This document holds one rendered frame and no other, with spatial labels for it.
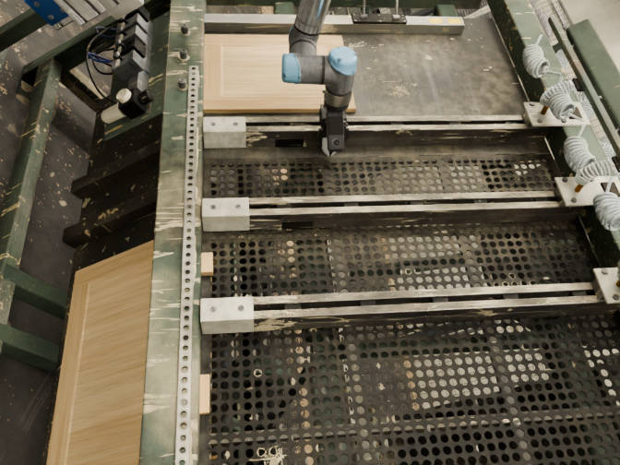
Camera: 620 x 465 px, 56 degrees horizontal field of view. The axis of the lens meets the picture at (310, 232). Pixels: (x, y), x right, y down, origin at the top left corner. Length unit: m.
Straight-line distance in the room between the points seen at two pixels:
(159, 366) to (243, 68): 1.07
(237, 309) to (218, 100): 0.78
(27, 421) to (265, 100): 1.31
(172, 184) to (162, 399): 0.61
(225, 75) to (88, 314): 0.90
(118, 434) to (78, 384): 0.25
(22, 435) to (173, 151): 1.06
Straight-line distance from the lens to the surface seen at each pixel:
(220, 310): 1.42
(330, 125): 1.65
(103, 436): 1.80
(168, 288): 1.49
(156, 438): 1.35
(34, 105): 2.55
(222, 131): 1.77
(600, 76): 2.75
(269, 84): 2.01
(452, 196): 1.71
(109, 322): 1.94
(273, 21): 2.23
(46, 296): 2.15
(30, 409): 2.26
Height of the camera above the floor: 1.68
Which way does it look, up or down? 20 degrees down
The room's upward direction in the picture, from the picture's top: 70 degrees clockwise
